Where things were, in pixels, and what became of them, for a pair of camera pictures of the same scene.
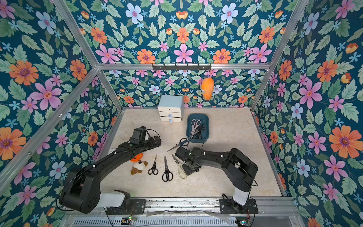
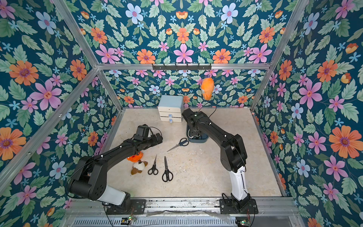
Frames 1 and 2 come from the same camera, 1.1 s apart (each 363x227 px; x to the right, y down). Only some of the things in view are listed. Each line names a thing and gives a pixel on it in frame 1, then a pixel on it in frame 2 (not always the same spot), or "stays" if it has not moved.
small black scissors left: [153, 170] stays
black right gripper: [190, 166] → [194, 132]
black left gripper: [153, 144] stays
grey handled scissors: [183, 141] stays
